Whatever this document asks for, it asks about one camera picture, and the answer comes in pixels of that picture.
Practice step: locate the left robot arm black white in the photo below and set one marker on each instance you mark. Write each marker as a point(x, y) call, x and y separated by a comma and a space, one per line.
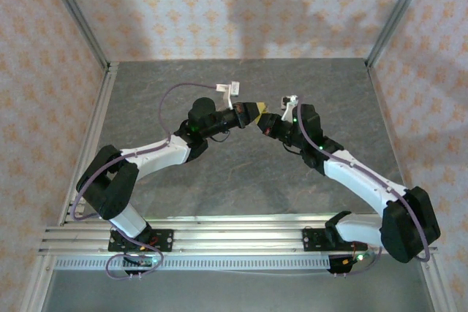
point(153, 155)

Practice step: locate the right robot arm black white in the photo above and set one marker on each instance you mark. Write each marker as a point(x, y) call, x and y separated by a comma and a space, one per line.
point(365, 188)

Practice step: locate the small circuit board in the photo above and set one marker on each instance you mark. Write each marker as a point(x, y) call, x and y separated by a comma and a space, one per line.
point(360, 258)
point(140, 261)

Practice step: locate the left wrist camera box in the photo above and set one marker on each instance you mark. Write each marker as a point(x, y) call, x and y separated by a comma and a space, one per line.
point(230, 93)

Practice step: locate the aluminium table side rail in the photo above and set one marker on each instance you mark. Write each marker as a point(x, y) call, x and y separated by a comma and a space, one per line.
point(104, 96)
point(380, 107)

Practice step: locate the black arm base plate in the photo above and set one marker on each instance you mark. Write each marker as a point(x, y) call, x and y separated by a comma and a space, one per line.
point(166, 240)
point(311, 240)

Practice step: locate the aluminium mounting rail beam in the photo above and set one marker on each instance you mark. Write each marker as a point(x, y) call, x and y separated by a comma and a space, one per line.
point(237, 239)

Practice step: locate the aluminium frame post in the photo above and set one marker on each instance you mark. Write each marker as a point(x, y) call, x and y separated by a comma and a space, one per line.
point(396, 16)
point(78, 16)

